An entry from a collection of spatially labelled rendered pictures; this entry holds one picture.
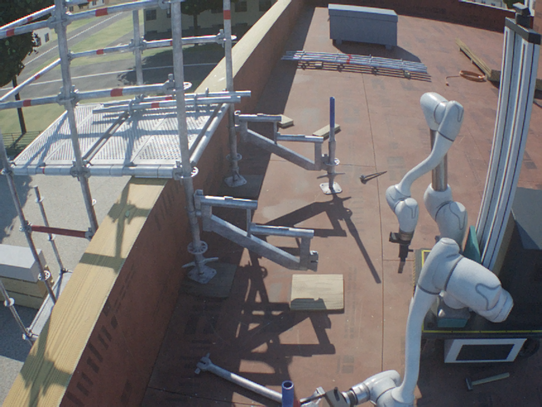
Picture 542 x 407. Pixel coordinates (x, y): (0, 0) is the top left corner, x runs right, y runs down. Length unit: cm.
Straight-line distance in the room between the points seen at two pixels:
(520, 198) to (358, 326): 120
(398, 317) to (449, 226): 64
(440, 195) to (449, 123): 53
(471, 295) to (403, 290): 150
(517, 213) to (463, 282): 90
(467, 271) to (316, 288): 155
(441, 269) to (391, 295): 140
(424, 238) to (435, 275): 185
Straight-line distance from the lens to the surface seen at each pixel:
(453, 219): 247
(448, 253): 154
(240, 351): 258
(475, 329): 238
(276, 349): 258
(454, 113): 220
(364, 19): 818
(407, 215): 234
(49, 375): 178
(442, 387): 250
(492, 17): 1438
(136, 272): 228
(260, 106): 532
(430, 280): 157
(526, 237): 218
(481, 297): 150
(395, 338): 267
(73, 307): 198
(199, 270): 299
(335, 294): 286
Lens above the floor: 201
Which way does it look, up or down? 34 degrees down
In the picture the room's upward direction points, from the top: 2 degrees counter-clockwise
